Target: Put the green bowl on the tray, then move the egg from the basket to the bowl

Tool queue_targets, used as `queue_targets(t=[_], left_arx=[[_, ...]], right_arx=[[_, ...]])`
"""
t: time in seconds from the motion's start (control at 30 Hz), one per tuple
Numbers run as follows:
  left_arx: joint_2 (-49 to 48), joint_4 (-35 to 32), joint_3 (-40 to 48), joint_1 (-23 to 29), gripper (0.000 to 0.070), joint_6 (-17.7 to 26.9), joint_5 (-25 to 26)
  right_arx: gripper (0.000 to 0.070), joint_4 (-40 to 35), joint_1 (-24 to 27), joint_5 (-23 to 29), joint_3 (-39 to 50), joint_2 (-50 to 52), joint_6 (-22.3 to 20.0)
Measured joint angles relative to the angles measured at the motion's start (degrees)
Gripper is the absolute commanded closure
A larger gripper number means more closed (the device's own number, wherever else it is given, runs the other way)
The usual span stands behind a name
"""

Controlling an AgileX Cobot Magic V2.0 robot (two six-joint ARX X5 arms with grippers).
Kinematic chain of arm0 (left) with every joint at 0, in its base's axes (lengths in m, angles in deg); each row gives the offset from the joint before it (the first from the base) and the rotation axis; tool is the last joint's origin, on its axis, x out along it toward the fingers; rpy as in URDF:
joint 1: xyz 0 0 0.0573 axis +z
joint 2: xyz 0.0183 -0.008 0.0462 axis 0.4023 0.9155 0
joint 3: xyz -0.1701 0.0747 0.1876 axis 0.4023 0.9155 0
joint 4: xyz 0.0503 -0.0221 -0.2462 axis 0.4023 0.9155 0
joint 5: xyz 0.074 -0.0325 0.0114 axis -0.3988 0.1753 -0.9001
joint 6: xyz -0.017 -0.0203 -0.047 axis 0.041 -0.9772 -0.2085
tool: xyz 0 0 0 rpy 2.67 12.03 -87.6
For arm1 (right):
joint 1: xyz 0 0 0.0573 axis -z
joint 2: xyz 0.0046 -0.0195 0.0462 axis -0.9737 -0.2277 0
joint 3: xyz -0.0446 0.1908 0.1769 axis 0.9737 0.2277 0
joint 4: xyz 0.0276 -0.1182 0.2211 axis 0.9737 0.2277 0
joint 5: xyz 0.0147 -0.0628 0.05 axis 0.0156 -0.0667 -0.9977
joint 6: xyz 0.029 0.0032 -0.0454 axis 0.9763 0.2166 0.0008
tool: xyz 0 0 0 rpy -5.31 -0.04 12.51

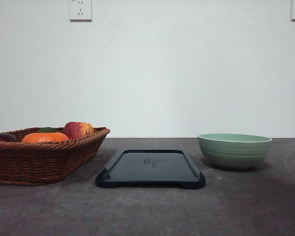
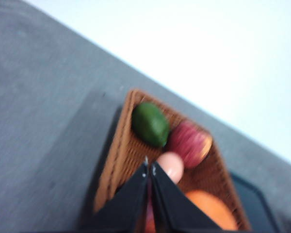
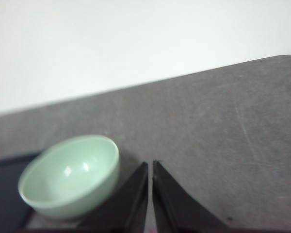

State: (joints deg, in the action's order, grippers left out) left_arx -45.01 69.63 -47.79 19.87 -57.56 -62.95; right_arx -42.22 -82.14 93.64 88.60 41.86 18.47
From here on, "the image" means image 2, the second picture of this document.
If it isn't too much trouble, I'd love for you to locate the orange tangerine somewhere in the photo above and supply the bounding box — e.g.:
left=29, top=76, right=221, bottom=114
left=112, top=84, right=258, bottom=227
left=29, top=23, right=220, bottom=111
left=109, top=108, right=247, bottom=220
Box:
left=185, top=190, right=238, bottom=231

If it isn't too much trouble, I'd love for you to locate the pale pink egg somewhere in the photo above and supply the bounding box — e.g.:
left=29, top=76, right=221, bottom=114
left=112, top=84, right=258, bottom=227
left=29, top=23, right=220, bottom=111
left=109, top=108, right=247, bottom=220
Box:
left=157, top=151, right=184, bottom=183

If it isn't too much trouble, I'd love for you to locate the brown wicker basket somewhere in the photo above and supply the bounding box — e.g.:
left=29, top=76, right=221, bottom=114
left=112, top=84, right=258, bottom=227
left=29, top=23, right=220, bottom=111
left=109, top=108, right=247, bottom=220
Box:
left=94, top=90, right=250, bottom=231

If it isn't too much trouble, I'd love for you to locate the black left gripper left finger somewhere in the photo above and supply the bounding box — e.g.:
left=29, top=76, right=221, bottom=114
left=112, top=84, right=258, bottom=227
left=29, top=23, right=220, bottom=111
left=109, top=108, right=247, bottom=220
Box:
left=81, top=157, right=149, bottom=233

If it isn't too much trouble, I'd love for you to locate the red yellow apple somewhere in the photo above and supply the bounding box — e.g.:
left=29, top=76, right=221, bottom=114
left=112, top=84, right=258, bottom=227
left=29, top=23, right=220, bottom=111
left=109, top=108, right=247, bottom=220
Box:
left=167, top=121, right=212, bottom=169

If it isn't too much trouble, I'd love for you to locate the dark rectangular tray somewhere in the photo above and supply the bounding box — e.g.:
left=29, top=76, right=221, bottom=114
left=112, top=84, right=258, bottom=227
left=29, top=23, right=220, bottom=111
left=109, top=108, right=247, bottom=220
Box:
left=229, top=173, right=279, bottom=233

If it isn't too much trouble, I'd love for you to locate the green avocado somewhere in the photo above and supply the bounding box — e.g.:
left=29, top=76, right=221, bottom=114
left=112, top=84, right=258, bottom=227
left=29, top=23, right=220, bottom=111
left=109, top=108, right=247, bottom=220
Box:
left=131, top=102, right=170, bottom=147

